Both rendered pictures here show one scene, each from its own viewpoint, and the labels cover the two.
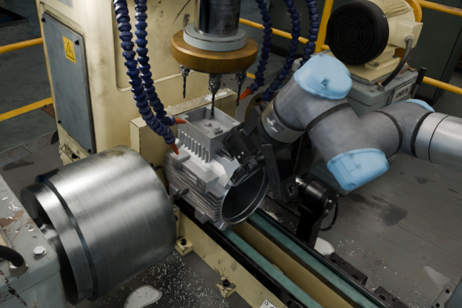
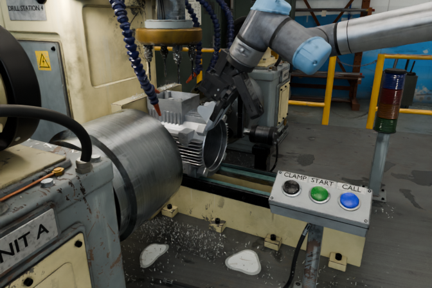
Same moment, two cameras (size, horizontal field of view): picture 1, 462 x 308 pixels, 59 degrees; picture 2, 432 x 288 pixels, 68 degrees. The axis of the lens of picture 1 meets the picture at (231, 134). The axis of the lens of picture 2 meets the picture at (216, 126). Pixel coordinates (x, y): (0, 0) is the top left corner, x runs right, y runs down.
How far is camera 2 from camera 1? 0.34 m
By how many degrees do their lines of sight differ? 20
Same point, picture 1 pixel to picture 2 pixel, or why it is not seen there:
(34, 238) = not seen: hidden behind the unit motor
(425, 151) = (345, 42)
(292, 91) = (254, 18)
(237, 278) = (226, 213)
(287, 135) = (253, 56)
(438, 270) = (350, 179)
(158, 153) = not seen: hidden behind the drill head
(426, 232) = (331, 162)
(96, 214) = (123, 144)
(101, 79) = (79, 75)
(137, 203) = (150, 137)
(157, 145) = not seen: hidden behind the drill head
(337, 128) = (294, 29)
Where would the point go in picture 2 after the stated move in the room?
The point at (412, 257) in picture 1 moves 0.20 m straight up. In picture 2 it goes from (332, 176) to (338, 125)
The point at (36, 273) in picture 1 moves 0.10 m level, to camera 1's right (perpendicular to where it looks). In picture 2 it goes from (99, 173) to (167, 164)
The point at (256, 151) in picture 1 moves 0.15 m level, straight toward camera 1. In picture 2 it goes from (229, 84) to (249, 100)
